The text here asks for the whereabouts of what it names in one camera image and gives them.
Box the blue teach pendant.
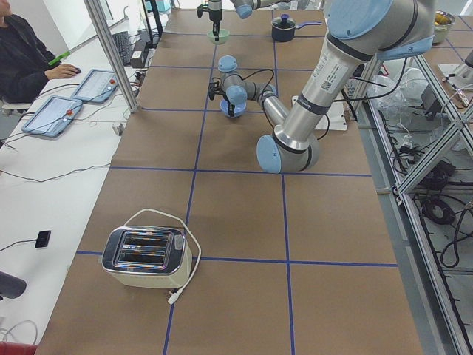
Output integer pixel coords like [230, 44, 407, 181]
[71, 69, 118, 104]
[21, 95, 83, 138]

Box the silver two-slot toaster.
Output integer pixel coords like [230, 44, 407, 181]
[101, 226, 192, 289]

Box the metal bowl with fruit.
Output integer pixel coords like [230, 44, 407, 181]
[433, 10, 456, 44]

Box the green bowl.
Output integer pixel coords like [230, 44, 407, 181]
[206, 29, 230, 45]

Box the aluminium frame post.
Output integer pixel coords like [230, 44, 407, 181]
[84, 0, 138, 113]

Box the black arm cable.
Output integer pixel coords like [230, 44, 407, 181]
[210, 68, 276, 98]

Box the far blue teach pendant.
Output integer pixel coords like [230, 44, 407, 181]
[71, 69, 118, 104]

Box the seated person in black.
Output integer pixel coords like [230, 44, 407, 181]
[1, 1, 77, 104]

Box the dark blue saucepan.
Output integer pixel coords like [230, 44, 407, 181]
[271, 13, 322, 42]

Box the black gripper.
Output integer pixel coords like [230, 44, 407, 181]
[197, 0, 222, 41]
[207, 81, 235, 117]

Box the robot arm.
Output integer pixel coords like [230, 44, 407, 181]
[197, 0, 287, 43]
[208, 1, 436, 173]

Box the near blue teach pendant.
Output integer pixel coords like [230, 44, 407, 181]
[21, 95, 83, 138]

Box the black keyboard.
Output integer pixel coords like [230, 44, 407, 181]
[112, 31, 132, 66]

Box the small black box device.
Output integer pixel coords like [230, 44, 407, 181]
[35, 230, 51, 249]

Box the blue bowl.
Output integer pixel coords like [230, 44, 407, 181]
[220, 99, 247, 118]

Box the white toaster power cord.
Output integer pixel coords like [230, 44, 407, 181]
[123, 208, 203, 305]

